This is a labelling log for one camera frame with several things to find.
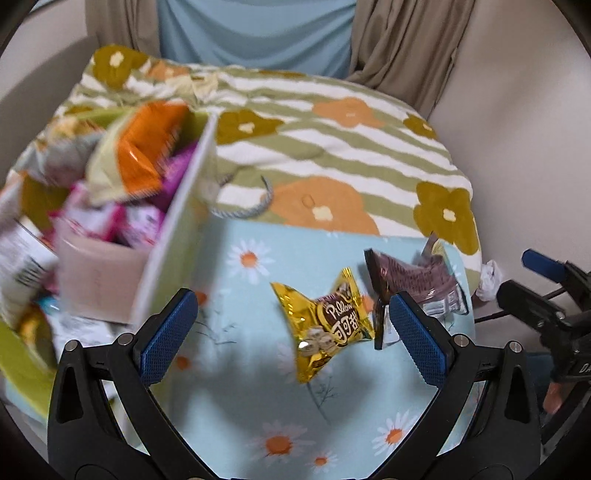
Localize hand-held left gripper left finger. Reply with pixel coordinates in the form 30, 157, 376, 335
47, 288, 200, 468

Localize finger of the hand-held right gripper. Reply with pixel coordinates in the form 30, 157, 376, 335
522, 248, 591, 297
497, 279, 576, 343

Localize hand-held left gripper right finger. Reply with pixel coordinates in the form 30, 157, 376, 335
389, 291, 540, 468

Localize brown snack packet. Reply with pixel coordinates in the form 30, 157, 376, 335
364, 233, 471, 350

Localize gold pillow snack packet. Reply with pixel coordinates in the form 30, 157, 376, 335
270, 268, 376, 385

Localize pink white snack packet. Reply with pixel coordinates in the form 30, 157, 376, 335
59, 202, 122, 241

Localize white blue chip bag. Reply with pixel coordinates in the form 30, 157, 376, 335
0, 217, 59, 325

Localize magenta snack packet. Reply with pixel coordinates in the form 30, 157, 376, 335
154, 142, 200, 214

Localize orange cream snack packet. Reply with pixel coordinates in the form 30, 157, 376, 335
85, 102, 192, 205

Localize silver grey snack packet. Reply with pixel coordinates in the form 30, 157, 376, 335
33, 135, 101, 186

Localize person's right hand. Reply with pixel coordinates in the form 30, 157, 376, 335
543, 382, 565, 415

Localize white plastic bag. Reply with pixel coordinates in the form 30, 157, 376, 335
475, 260, 502, 304

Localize person's jeans leg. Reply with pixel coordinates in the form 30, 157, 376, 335
525, 353, 557, 386

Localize light blue daisy tablecloth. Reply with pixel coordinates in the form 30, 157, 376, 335
46, 216, 482, 480

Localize green striped floral blanket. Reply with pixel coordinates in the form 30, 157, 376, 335
14, 46, 484, 274

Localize beige curtain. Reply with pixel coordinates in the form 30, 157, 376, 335
85, 0, 162, 59
346, 0, 477, 117

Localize light blue window cloth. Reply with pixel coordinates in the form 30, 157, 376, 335
157, 0, 359, 80

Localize black cable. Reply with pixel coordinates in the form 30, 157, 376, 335
471, 288, 565, 325

